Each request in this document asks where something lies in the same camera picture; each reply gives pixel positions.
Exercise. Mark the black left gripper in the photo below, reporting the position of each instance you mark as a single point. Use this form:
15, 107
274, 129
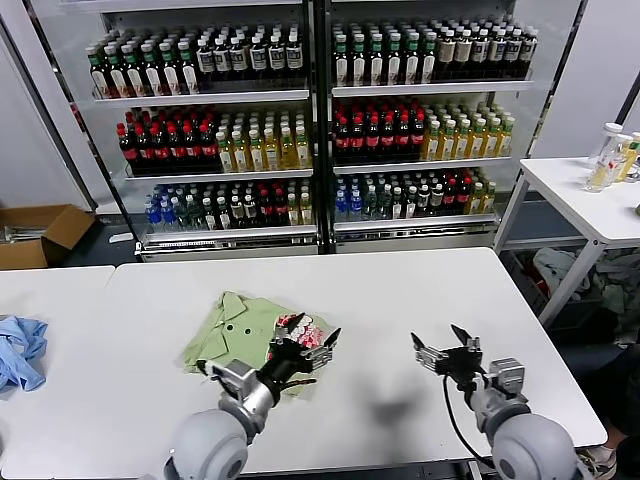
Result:
285, 362

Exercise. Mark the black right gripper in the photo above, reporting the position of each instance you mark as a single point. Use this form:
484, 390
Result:
460, 362

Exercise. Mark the light green polo shirt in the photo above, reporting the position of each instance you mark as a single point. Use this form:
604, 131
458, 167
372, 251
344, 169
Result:
225, 340

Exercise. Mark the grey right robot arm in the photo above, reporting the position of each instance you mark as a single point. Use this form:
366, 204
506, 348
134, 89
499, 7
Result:
530, 445

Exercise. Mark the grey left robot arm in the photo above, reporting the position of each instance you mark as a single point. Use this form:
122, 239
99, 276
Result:
210, 445

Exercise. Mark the mixed clothes pile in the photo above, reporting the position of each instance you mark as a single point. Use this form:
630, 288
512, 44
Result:
620, 293

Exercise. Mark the black plastic crate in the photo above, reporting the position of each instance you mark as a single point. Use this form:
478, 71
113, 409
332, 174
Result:
520, 278

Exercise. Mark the small yellow drink bottle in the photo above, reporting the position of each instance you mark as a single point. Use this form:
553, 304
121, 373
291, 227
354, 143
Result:
292, 211
305, 210
489, 197
476, 198

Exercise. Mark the grey cloth pile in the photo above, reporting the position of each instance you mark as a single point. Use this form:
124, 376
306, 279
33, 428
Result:
555, 263

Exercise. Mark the small red-cap cola bottle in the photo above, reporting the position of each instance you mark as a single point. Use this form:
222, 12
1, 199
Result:
264, 209
450, 196
278, 209
464, 195

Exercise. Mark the small dark tea bottle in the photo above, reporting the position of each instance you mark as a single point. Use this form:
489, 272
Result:
424, 201
208, 215
236, 211
222, 215
437, 199
249, 211
410, 202

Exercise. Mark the small blue water bottle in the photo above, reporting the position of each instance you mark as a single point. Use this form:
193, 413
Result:
356, 205
342, 206
166, 216
151, 216

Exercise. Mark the small clear water bottle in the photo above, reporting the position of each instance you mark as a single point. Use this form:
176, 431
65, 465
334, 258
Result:
370, 204
384, 203
194, 215
397, 203
180, 215

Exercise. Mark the person leg black trousers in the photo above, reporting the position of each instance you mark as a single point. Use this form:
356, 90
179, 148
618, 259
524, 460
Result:
625, 400

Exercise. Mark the grey sneaker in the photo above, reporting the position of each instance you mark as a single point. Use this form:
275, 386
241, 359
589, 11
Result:
602, 460

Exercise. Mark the white side table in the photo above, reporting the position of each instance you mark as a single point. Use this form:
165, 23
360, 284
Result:
570, 198

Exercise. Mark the white paper scrap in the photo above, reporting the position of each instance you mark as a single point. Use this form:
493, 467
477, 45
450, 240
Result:
120, 238

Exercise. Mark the yellow-liquid bottle red label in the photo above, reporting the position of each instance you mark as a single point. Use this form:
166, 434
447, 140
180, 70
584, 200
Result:
601, 174

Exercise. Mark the yellow bottle green cap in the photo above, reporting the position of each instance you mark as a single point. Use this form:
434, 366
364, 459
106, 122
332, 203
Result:
629, 164

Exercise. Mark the clear bottle white cap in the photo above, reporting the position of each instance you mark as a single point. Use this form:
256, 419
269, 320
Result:
607, 143

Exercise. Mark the white drinks display rack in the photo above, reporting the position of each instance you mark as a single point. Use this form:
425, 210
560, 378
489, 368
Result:
430, 88
200, 95

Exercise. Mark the open cardboard box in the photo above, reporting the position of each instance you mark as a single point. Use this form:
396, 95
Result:
63, 224

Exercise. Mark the crumpled light blue cloth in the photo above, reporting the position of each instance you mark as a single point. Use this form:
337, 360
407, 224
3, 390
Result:
22, 350

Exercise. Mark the green-cap dark drink bottle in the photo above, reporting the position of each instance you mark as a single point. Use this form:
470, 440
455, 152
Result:
412, 66
100, 79
188, 74
429, 65
117, 78
342, 68
377, 67
395, 67
359, 68
152, 76
134, 77
170, 75

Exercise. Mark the dark tea bottle blue-white label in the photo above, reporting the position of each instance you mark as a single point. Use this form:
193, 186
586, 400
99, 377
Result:
239, 59
497, 48
530, 47
294, 56
480, 49
514, 48
204, 61
276, 57
221, 60
258, 58

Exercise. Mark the dark tea bottle beige label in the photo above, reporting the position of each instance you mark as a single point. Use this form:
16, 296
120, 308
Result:
463, 50
446, 51

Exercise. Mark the grey metal parts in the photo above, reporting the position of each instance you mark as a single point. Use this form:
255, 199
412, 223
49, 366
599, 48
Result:
16, 233

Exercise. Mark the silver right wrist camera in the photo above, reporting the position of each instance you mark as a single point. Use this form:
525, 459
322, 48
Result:
507, 372

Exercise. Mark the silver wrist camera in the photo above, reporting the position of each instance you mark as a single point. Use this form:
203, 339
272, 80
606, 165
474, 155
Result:
235, 375
507, 372

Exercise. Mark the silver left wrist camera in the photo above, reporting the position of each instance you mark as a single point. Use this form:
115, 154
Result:
235, 375

